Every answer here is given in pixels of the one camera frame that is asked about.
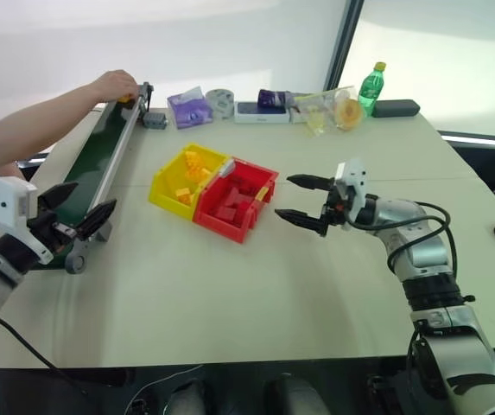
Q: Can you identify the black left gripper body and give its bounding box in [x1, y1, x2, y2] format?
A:
[26, 208, 80, 257]

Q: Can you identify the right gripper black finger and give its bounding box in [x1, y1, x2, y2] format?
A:
[274, 207, 330, 239]
[286, 173, 334, 195]

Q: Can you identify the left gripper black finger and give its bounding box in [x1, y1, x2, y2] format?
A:
[76, 198, 117, 241]
[38, 181, 80, 214]

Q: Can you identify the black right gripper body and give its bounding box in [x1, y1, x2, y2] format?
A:
[321, 178, 354, 228]

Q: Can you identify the green conveyor belt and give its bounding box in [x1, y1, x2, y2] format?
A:
[35, 80, 155, 276]

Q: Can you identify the clear bag with yellow items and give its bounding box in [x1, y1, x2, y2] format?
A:
[291, 85, 367, 139]

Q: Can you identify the person's bare hand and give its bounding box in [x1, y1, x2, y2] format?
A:
[92, 69, 138, 105]

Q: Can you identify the red toy block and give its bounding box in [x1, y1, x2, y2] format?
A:
[214, 201, 238, 225]
[225, 185, 257, 211]

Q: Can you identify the red plastic bin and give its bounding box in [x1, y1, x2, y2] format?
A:
[191, 157, 281, 246]

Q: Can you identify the yellow plastic bin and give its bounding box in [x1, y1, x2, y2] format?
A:
[148, 142, 232, 220]

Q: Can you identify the white and blue flat box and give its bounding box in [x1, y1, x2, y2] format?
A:
[234, 100, 292, 125]

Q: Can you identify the dark purple pouch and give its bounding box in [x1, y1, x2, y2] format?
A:
[257, 87, 294, 110]

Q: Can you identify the green bottle with yellow cap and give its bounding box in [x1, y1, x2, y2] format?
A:
[357, 61, 388, 118]

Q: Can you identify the black oblong case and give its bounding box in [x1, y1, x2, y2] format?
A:
[371, 99, 422, 118]

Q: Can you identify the large yellow studded block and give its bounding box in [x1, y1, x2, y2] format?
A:
[183, 148, 214, 183]

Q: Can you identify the grey round tape roll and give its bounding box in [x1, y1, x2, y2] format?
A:
[205, 87, 237, 121]

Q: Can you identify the purple plastic bag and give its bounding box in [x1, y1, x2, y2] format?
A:
[166, 86, 213, 131]

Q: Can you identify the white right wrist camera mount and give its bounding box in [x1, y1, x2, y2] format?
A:
[333, 157, 369, 218]

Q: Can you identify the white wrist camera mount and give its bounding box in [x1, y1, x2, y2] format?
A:
[0, 174, 55, 266]
[333, 157, 369, 218]

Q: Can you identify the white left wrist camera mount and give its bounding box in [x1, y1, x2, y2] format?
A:
[0, 174, 55, 266]

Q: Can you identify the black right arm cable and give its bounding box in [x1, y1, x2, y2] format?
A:
[343, 201, 460, 286]

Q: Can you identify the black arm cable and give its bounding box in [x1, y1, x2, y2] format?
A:
[343, 201, 460, 286]
[0, 317, 89, 395]

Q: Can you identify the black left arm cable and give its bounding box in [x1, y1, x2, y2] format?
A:
[0, 317, 89, 395]

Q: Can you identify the dark window frame post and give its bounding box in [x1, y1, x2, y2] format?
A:
[323, 0, 365, 90]

